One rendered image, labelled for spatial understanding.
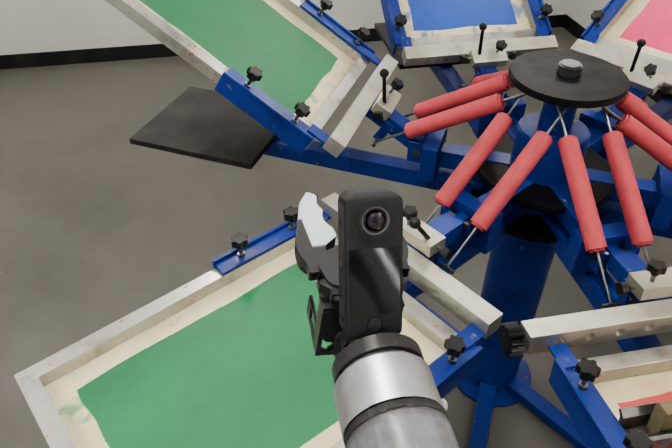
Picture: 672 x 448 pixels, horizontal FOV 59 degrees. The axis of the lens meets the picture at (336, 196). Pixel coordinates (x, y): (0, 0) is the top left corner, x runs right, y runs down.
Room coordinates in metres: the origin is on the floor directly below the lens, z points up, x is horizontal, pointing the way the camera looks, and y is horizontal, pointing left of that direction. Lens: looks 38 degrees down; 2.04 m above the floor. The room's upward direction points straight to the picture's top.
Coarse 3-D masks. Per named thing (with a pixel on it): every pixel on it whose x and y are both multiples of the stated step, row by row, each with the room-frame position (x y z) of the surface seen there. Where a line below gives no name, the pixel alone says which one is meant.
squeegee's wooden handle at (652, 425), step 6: (660, 402) 0.61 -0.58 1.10; (666, 402) 0.61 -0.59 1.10; (654, 408) 0.61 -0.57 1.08; (660, 408) 0.60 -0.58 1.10; (666, 408) 0.60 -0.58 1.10; (654, 414) 0.60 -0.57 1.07; (660, 414) 0.60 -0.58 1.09; (666, 414) 0.59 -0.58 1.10; (654, 420) 0.60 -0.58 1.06; (660, 420) 0.59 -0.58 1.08; (666, 420) 0.58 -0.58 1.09; (648, 426) 0.60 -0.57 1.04; (654, 426) 0.59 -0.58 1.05; (660, 426) 0.58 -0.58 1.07; (666, 426) 0.58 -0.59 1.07; (654, 432) 0.59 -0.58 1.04
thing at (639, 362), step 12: (648, 348) 0.79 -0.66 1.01; (660, 348) 0.79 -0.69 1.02; (600, 360) 0.76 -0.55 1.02; (612, 360) 0.76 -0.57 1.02; (624, 360) 0.76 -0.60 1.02; (636, 360) 0.76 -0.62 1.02; (648, 360) 0.76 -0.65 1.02; (660, 360) 0.76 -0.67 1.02; (612, 372) 0.74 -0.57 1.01; (624, 372) 0.74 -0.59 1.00; (636, 372) 0.75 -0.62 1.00; (648, 372) 0.75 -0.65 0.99
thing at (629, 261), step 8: (616, 256) 1.04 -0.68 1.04; (624, 256) 1.04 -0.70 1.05; (632, 256) 1.04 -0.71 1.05; (608, 264) 1.05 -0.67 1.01; (616, 264) 1.03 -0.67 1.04; (624, 264) 1.01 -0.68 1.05; (632, 264) 1.01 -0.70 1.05; (640, 264) 1.01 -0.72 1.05; (616, 272) 1.02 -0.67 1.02; (624, 272) 0.99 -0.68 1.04; (632, 296) 0.95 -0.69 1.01
